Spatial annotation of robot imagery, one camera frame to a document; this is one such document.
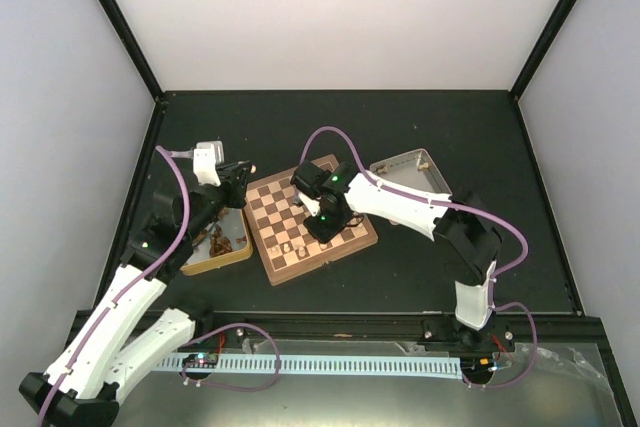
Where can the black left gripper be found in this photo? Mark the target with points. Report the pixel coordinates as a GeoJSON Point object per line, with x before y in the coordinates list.
{"type": "Point", "coordinates": [236, 190]}

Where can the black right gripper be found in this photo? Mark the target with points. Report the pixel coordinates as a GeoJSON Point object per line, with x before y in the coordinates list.
{"type": "Point", "coordinates": [323, 235]}

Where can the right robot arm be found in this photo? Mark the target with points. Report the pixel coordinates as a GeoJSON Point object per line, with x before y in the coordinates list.
{"type": "Point", "coordinates": [469, 245]}

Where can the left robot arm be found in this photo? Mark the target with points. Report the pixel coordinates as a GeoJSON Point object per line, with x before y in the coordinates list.
{"type": "Point", "coordinates": [98, 370]}

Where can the wooden chess board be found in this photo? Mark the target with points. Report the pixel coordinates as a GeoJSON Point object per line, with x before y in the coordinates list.
{"type": "Point", "coordinates": [275, 220]}

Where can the dark chess pieces pile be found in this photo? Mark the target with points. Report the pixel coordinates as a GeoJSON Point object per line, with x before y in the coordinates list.
{"type": "Point", "coordinates": [225, 236]}

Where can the left circuit board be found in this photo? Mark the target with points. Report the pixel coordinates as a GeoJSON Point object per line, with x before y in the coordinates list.
{"type": "Point", "coordinates": [201, 360]}

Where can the circuit board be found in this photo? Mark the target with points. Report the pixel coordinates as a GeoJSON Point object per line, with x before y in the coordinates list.
{"type": "Point", "coordinates": [477, 365]}
{"type": "Point", "coordinates": [201, 360]}

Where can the right circuit board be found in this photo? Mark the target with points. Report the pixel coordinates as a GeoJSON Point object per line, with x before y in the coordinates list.
{"type": "Point", "coordinates": [477, 365]}

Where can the gold tin tray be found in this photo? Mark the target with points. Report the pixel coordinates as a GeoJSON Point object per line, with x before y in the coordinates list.
{"type": "Point", "coordinates": [194, 267]}

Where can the silver pink tin tray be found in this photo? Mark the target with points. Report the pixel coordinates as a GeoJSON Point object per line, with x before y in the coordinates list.
{"type": "Point", "coordinates": [402, 169]}

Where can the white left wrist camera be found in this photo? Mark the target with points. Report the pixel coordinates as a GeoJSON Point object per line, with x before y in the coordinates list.
{"type": "Point", "coordinates": [206, 157]}

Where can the white slotted cable duct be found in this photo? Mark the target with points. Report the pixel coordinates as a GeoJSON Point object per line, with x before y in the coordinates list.
{"type": "Point", "coordinates": [329, 365]}

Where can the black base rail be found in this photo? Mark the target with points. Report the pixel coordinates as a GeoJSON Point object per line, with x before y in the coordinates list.
{"type": "Point", "coordinates": [434, 330]}

